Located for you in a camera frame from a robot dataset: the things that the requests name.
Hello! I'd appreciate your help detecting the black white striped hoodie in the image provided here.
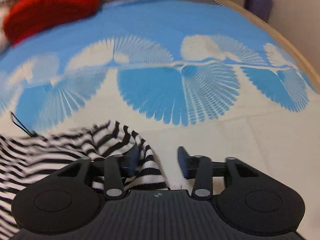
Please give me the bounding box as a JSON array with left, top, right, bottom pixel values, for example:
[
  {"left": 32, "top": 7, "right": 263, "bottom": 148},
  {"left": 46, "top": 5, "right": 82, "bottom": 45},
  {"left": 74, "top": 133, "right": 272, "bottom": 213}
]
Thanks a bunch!
[{"left": 1, "top": 120, "right": 168, "bottom": 239}]

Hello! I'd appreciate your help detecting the blue white patterned bedspread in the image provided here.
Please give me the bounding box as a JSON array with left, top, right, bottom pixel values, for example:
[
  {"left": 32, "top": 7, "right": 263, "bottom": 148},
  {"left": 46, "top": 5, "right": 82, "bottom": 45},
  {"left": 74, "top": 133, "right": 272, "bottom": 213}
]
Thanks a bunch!
[{"left": 1, "top": 0, "right": 319, "bottom": 239}]

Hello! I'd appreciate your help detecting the purple box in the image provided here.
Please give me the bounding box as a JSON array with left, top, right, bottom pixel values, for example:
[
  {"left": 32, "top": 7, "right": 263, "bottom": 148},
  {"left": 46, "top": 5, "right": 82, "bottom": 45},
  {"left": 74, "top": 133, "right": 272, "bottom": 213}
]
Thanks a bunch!
[{"left": 244, "top": 0, "right": 273, "bottom": 22}]

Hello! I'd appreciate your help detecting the red knitted blanket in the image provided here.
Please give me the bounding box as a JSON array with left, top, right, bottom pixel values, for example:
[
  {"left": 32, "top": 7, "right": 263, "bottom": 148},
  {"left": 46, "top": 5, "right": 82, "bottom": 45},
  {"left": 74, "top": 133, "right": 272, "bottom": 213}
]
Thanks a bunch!
[{"left": 2, "top": 0, "right": 100, "bottom": 44}]

